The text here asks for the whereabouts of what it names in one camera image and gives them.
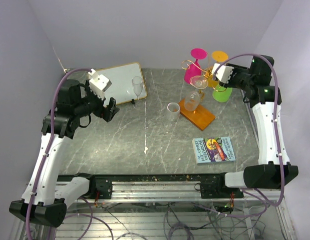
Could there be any aluminium mounting rail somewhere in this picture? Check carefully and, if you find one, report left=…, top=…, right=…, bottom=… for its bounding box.
left=56, top=173, right=283, bottom=203

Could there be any green plastic goblet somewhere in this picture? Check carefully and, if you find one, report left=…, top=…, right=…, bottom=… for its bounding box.
left=212, top=85, right=232, bottom=103

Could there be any pink plastic goblet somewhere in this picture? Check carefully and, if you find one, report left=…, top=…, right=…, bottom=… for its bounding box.
left=184, top=48, right=207, bottom=84

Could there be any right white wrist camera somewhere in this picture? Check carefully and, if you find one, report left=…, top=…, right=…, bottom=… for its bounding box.
left=212, top=63, right=234, bottom=84

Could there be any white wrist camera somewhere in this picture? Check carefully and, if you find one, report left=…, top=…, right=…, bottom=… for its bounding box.
left=212, top=63, right=234, bottom=84
left=88, top=69, right=112, bottom=100

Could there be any wooden rack base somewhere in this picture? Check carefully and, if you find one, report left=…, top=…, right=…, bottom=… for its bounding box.
left=178, top=99, right=215, bottom=131

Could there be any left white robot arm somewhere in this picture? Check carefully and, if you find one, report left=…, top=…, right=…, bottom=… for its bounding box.
left=9, top=76, right=119, bottom=228

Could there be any clear round wine glass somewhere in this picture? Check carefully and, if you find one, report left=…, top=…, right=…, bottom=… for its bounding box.
left=184, top=75, right=208, bottom=112

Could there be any yellow framed whiteboard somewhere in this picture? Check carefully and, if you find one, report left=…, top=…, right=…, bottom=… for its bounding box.
left=96, top=62, right=147, bottom=106

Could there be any gold wire glass rack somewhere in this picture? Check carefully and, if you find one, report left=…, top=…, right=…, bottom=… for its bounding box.
left=181, top=48, right=217, bottom=113

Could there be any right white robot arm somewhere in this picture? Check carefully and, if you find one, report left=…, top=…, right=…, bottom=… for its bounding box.
left=215, top=53, right=298, bottom=198

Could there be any treehouse story book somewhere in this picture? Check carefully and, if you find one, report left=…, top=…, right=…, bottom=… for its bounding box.
left=192, top=137, right=236, bottom=165

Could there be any orange plastic goblet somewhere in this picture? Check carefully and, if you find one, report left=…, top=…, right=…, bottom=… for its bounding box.
left=205, top=50, right=228, bottom=88

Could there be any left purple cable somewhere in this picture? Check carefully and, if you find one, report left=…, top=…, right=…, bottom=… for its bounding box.
left=26, top=68, right=113, bottom=240

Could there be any clear tall wine glass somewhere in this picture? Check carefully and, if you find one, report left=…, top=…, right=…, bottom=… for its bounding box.
left=131, top=76, right=143, bottom=100

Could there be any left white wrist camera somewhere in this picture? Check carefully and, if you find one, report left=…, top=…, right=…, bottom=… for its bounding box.
left=88, top=69, right=112, bottom=100

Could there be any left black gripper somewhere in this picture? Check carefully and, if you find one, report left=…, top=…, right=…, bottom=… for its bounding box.
left=74, top=79, right=119, bottom=122

